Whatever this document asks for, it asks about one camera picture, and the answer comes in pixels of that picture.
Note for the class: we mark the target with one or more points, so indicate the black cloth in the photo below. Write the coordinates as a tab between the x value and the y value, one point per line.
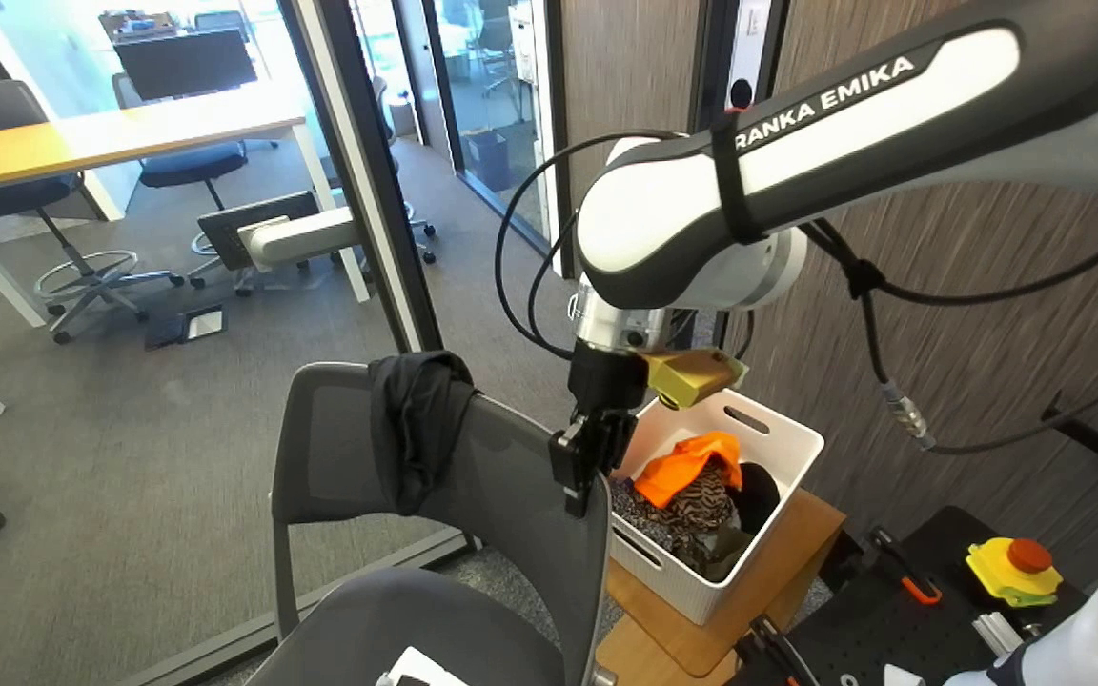
756	499
417	408

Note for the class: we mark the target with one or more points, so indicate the orange cloth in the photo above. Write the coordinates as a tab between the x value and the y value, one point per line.
685	467

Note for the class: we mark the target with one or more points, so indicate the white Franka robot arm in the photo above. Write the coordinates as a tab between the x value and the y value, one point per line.
990	90

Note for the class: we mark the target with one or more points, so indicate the white paper sheet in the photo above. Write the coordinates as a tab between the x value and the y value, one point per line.
417	669

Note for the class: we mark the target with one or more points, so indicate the small wooden stool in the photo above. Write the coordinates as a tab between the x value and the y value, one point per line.
657	647

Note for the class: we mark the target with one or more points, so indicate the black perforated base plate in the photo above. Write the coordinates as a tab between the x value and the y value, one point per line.
874	621

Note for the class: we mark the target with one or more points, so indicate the blue office chair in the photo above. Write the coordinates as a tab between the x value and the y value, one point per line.
76	280
195	167

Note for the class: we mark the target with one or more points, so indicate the orange handled clamp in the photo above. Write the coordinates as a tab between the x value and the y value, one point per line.
914	585

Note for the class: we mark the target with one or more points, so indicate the wooden top white desk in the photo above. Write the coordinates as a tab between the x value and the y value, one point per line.
87	143

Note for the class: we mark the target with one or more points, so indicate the white plastic storage box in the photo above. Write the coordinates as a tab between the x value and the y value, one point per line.
770	440

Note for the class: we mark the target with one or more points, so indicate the yellow emergency stop button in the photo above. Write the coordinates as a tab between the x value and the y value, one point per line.
1017	574

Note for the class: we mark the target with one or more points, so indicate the dark patterned cloth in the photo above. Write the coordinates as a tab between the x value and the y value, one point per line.
697	529

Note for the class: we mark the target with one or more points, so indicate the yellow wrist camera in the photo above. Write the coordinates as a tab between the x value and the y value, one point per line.
689	379

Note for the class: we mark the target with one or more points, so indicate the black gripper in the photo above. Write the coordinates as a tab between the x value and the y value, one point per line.
608	396

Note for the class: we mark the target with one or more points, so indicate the grey mesh office chair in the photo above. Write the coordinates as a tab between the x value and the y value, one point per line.
498	499

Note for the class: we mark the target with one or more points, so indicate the black computer monitor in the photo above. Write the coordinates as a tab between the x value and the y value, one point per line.
181	68

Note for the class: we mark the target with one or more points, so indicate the black cloth in box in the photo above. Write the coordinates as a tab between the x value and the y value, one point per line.
756	499

